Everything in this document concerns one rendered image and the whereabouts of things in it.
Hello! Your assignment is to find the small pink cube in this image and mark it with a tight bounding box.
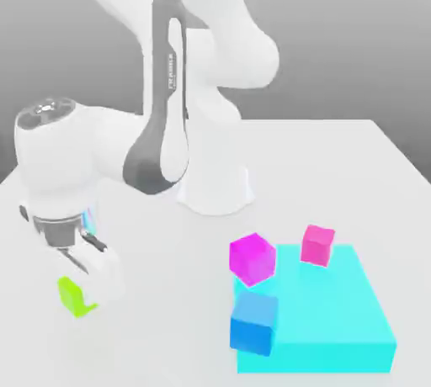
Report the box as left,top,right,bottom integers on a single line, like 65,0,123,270
300,224,337,268

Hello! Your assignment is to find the large cyan box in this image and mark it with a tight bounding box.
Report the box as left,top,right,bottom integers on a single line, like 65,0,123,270
232,243,398,375

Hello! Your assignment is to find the small magenta cube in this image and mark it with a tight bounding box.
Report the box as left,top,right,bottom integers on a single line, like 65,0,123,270
229,232,277,288

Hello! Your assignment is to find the small blue cube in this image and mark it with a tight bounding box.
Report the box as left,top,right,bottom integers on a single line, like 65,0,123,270
229,291,279,358

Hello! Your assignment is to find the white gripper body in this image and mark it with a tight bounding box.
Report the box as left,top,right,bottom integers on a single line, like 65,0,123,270
59,234,126,306

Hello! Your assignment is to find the small green cube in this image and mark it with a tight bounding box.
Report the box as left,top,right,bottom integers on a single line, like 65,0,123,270
56,275,99,320

